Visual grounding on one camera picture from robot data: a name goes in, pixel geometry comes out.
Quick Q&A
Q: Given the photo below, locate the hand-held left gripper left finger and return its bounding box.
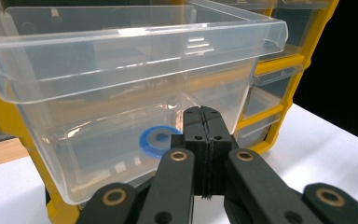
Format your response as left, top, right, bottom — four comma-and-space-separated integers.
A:
171, 105, 209, 198

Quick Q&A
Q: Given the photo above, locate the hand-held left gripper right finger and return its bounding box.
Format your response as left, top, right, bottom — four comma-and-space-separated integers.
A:
202, 105, 235, 198

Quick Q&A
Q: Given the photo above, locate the yellow black drawer organizer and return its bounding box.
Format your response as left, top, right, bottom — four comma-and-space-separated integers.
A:
0, 0, 340, 224

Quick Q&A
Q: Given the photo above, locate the clear plastic drawer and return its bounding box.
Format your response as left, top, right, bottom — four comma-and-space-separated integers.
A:
0, 0, 289, 206

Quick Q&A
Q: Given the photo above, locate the set of clear drawers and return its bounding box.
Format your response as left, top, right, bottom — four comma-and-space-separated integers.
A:
195, 0, 334, 148

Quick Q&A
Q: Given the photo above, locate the white table board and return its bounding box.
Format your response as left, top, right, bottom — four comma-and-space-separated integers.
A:
0, 103, 358, 224

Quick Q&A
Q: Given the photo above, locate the wooden table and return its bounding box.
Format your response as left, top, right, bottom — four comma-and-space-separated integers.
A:
0, 136, 30, 171

